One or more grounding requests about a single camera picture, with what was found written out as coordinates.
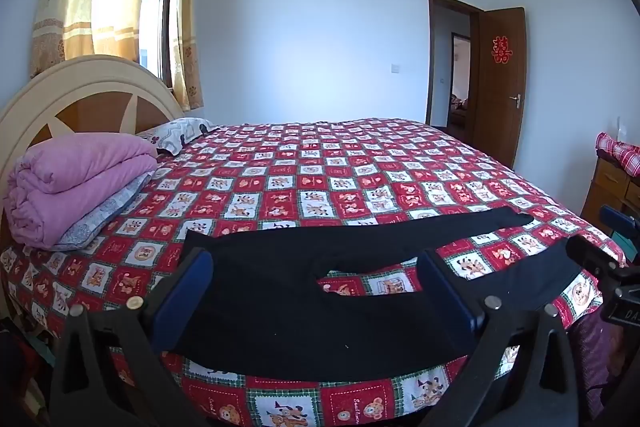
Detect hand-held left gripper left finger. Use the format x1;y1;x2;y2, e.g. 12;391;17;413
49;248;216;427

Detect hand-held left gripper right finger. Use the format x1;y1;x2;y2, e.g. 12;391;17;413
416;248;587;427

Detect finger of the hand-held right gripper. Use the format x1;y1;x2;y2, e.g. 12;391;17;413
566;234;628;279
599;204;640;242

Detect black pants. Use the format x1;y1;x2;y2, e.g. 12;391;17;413
172;206;581;383

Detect wooden dresser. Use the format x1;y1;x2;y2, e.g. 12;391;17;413
580;157;640;238

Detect red plaid cloth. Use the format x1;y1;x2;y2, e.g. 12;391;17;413
594;132;640;178

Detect grey patterned pillow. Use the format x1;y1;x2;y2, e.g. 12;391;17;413
52;171;156;252

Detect brown wooden door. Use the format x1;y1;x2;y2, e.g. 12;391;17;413
470;7;527;168

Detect pink folded quilt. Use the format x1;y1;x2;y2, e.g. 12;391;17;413
2;133;160;250

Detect white floral pillow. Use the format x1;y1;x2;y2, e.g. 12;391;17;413
135;117;215;156

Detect red checked cartoon bed sheet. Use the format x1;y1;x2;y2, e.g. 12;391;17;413
0;117;628;427

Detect brown sofa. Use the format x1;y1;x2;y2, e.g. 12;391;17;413
448;94;470;128

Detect red paper door decoration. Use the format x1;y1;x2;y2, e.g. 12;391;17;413
491;36;513;64

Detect cream and brown headboard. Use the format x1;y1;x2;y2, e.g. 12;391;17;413
0;55;187;218

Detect narrow yellow curtain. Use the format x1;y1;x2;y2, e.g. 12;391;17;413
169;0;205;112

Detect window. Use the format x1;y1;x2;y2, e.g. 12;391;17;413
137;0;180;88

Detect brown door frame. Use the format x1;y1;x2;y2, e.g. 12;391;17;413
425;0;485;130

